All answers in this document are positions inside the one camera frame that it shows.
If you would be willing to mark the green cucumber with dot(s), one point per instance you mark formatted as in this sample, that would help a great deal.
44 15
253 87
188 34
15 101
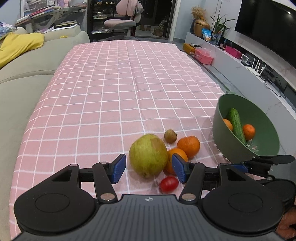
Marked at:
234 118

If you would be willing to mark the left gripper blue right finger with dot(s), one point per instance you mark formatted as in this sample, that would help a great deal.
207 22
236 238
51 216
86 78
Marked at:
192 176

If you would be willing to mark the pink office chair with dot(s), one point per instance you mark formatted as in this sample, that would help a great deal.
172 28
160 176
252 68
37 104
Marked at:
130 12

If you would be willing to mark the red cherry tomato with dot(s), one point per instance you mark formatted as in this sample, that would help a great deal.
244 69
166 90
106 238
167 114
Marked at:
168 184

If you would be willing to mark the brown longan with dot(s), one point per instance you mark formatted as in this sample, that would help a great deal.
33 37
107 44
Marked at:
170 136

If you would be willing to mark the blue snack bag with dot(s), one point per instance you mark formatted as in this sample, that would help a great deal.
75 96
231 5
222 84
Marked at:
206 34

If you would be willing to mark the pink checked tablecloth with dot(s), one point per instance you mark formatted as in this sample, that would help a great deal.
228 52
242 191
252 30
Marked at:
106 95

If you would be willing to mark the desk with books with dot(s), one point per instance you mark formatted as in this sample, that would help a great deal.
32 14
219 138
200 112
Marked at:
48 17

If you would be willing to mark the golden round vase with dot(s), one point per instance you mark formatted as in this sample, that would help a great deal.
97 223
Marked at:
199 25

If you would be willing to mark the pink storage box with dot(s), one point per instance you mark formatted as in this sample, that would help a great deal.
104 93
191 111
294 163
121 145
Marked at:
204 56

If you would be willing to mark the black television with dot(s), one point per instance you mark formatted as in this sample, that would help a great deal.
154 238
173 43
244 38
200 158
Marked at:
270 23

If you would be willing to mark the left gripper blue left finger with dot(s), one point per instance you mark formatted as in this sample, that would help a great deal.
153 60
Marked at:
106 174

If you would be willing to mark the white tv console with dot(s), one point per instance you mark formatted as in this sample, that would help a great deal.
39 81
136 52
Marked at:
250 86

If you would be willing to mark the blue patterned cushion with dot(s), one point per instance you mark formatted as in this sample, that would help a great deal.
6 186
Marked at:
5 29

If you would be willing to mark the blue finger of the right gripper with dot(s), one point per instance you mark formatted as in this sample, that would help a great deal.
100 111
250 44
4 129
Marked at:
274 160
239 167

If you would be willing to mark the magenta box on console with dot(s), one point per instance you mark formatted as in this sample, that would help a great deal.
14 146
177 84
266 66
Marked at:
233 52

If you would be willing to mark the person's right hand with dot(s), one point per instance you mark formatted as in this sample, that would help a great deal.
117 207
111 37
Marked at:
286 227

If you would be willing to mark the yellow box on floor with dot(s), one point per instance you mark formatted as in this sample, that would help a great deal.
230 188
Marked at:
189 49

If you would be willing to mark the green colander bowl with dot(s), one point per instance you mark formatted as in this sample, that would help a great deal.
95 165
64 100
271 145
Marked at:
266 141

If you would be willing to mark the potted green plant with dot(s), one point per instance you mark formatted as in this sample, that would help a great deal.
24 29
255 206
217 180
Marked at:
219 28

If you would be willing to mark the beige sofa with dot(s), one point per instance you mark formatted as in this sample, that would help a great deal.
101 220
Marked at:
22 82

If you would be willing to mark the white wifi router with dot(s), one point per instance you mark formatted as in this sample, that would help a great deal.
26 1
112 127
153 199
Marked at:
256 67

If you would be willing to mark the yellow cushion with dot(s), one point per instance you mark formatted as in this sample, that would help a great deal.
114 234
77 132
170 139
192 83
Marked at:
15 45

